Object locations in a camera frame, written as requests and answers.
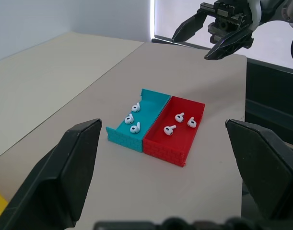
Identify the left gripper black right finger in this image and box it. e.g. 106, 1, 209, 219
224, 118, 293, 221

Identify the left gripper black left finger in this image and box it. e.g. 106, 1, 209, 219
0, 118, 103, 230

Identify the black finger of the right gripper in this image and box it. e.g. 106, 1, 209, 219
204, 28, 254, 61
172, 13, 207, 43

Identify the teal plastic tray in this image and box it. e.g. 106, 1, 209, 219
105, 88, 171, 154

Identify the red plastic tray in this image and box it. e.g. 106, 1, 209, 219
142, 95, 206, 168

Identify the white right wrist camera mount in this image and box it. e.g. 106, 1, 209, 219
246, 0, 263, 25

